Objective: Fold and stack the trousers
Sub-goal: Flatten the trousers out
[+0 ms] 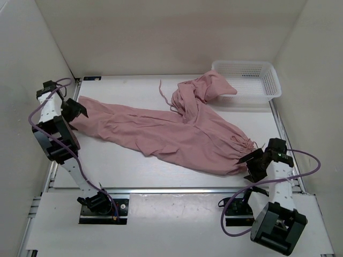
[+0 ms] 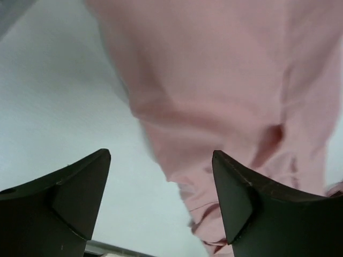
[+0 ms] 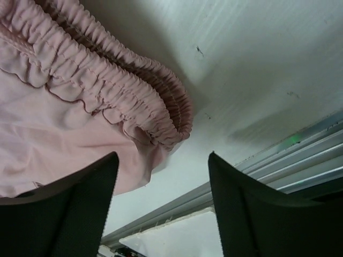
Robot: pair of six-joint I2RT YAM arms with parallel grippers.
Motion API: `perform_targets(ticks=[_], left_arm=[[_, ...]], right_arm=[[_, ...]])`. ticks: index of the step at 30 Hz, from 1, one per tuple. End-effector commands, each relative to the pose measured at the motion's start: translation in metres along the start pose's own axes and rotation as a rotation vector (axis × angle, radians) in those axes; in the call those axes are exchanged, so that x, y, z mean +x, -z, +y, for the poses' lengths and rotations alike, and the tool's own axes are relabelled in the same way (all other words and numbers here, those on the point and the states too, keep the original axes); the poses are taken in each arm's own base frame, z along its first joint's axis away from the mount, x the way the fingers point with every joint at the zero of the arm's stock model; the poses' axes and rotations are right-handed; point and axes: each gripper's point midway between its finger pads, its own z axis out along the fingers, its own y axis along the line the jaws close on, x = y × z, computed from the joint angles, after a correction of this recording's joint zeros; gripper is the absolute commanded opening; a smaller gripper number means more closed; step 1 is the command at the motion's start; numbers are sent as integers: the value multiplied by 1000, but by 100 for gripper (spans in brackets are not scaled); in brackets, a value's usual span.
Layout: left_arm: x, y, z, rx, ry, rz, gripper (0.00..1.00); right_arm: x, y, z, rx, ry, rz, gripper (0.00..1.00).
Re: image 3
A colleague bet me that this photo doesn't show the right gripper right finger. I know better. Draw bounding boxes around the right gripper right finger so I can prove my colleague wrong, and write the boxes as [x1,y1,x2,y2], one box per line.
[208,153,342,256]

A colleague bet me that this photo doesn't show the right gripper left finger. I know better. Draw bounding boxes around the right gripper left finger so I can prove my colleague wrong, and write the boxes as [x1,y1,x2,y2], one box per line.
[1,152,119,256]

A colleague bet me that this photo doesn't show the pink trousers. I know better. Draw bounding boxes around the pink trousers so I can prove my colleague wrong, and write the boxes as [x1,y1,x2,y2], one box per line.
[1,1,192,198]

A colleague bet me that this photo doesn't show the aluminium frame rail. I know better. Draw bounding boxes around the aluminium frame rail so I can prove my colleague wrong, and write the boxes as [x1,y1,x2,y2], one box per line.
[101,111,342,250]

